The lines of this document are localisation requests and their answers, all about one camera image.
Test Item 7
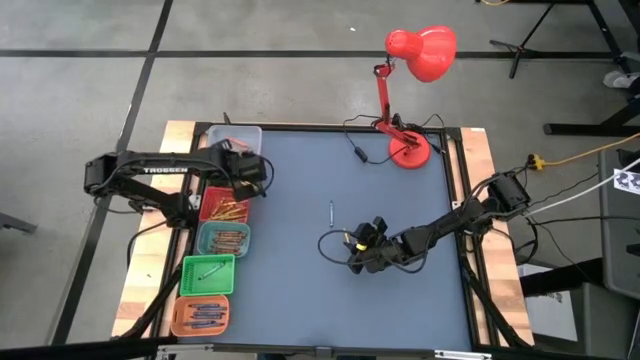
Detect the black table frame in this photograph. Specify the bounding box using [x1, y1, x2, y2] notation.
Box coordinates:
[149, 120, 534, 351]

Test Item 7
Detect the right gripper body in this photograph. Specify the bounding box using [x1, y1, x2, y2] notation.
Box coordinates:
[351, 215, 406, 276]

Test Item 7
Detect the grey furniture foot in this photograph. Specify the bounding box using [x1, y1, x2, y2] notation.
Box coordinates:
[0, 212, 39, 235]

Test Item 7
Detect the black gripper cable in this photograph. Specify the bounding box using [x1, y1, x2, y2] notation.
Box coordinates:
[317, 228, 427, 275]

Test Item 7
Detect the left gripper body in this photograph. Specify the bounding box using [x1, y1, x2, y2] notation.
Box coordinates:
[219, 139, 269, 189]

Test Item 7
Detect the black-white marker tag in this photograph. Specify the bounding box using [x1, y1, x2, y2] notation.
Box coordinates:
[612, 168, 640, 196]

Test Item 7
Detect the red desk lamp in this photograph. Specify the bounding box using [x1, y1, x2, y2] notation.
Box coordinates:
[372, 24, 459, 171]

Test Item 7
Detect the aluminium table rail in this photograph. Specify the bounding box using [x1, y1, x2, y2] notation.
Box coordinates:
[155, 342, 494, 360]

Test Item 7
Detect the teal plastic bin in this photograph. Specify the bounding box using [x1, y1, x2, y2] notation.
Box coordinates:
[195, 220, 251, 259]

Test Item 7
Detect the orange plastic bin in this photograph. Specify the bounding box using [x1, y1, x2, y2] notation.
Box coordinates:
[170, 293, 231, 337]

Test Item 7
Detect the red plastic basket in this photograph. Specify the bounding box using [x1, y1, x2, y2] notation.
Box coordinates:
[198, 185, 250, 225]

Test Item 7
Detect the black stand base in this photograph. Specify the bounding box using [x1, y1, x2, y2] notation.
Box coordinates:
[543, 92, 640, 137]

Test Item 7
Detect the black lamp power cable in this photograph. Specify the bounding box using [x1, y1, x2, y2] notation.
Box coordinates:
[342, 113, 446, 167]

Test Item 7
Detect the yellow extension cord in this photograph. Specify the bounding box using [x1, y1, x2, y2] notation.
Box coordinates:
[527, 132, 640, 170]

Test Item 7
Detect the black tripod stand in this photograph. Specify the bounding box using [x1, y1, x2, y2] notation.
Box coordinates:
[474, 0, 640, 81]

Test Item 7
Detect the white cable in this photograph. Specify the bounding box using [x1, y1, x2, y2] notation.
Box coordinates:
[524, 158, 640, 217]

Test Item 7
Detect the clear plastic bin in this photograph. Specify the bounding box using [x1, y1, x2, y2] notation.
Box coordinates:
[205, 123, 264, 156]

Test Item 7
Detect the grey cabinet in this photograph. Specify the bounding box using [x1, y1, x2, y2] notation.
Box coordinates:
[598, 148, 640, 301]

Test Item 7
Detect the person's shoe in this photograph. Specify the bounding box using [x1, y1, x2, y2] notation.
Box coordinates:
[602, 69, 640, 90]

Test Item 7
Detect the green plastic basket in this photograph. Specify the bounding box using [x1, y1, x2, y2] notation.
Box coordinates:
[178, 253, 236, 297]

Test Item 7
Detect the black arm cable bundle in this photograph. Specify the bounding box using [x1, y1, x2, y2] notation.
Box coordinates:
[459, 249, 534, 350]
[117, 259, 185, 341]

